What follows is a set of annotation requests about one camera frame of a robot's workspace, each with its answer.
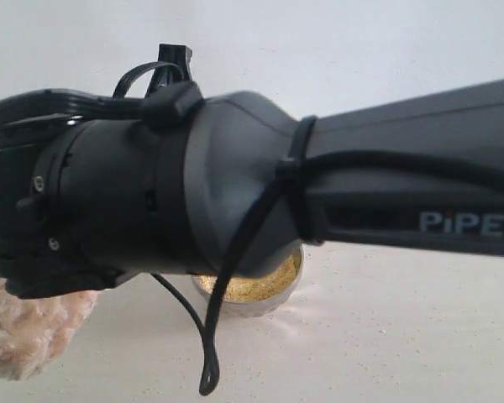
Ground black thin cable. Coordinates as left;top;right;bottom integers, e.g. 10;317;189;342
150;271;220;379

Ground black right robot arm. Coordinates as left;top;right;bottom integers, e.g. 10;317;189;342
0;80;504;299

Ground teddy bear striped sweater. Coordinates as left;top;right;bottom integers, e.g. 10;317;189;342
0;279;101;381

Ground black ribbon cable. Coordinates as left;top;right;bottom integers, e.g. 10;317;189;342
0;43;194;139

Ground steel bowl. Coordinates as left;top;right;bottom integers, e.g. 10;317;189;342
192;245;305;318

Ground black thick cable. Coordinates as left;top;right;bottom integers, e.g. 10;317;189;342
197;150;504;398

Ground yellow millet grains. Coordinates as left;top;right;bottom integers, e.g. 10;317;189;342
197;251;297;303

